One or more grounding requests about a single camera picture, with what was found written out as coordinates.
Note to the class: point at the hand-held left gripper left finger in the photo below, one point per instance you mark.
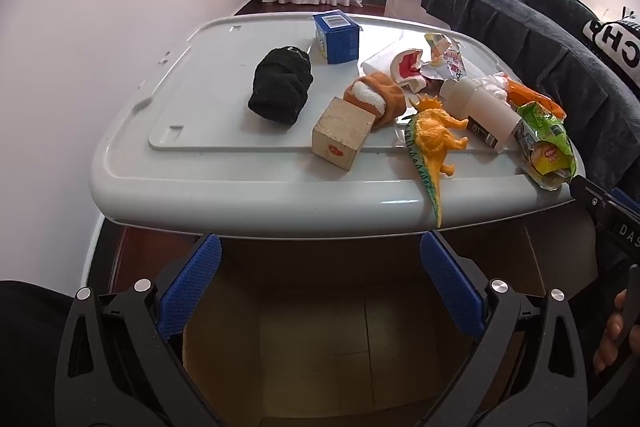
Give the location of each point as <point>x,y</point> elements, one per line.
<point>192,287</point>

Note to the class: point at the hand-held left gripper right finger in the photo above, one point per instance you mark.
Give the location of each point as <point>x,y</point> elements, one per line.
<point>450,282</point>

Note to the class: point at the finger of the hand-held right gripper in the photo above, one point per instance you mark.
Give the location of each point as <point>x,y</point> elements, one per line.
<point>612,222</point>

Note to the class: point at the green snack wrapper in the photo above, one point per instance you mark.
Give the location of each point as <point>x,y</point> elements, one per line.
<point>547,142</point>

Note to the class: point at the brown cardboard box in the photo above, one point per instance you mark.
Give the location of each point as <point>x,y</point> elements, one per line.
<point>320,307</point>

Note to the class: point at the orange dinosaur toy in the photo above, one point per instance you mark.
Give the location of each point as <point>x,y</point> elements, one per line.
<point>435,132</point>

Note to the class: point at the orange packet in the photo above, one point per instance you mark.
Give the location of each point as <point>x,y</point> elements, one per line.
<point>530,94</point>

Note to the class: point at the white tissue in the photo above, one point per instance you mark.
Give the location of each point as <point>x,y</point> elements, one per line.
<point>492,84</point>

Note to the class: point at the wooden block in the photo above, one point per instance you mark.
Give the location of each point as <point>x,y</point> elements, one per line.
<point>342,132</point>

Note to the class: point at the orange plush sock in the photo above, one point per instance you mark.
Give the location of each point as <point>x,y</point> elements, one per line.
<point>387,99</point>

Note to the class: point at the person's right hand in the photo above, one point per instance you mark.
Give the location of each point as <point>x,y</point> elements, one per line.
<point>612,347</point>

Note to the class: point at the black garment with white letters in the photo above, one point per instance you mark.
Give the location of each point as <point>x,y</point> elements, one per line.
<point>617,44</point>

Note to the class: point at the person's dark clothing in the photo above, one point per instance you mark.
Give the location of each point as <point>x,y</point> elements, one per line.
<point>25,357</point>

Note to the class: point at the black sock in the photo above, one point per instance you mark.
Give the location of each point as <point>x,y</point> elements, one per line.
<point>280,87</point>

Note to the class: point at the red and white wrapper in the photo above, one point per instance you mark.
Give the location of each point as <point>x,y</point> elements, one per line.
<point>407,67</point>

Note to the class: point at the printed foil wrapper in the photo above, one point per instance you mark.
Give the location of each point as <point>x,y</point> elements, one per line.
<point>450,59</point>

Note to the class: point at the white cloth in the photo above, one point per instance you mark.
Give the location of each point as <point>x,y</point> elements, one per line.
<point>382,59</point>

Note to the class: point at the blue carton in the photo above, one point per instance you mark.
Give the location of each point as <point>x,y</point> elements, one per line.
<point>340,39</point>

